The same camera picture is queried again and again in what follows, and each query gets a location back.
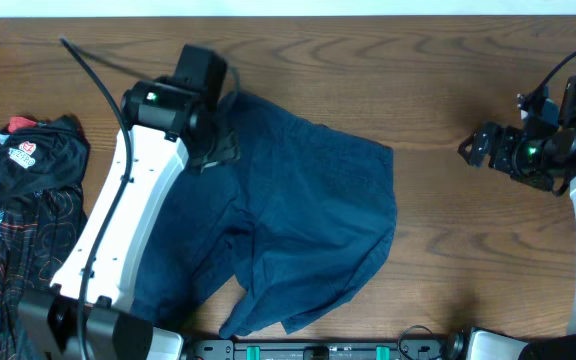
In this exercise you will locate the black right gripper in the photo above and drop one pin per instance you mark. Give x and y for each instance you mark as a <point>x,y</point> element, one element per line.
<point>502,158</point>

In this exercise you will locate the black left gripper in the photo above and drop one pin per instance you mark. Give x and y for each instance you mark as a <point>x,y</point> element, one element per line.
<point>225,144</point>

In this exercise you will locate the dark blue shorts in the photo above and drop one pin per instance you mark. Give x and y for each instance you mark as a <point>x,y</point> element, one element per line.
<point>302,221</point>

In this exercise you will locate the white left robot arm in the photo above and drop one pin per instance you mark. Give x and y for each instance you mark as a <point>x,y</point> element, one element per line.
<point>168,128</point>

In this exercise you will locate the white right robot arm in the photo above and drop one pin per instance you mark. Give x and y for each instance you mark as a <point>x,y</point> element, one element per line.
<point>544,159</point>

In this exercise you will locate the black patterned garment pile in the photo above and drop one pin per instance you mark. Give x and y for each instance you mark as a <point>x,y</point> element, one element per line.
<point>42,165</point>

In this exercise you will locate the black mounting rail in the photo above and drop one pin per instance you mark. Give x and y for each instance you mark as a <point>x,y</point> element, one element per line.
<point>415,348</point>

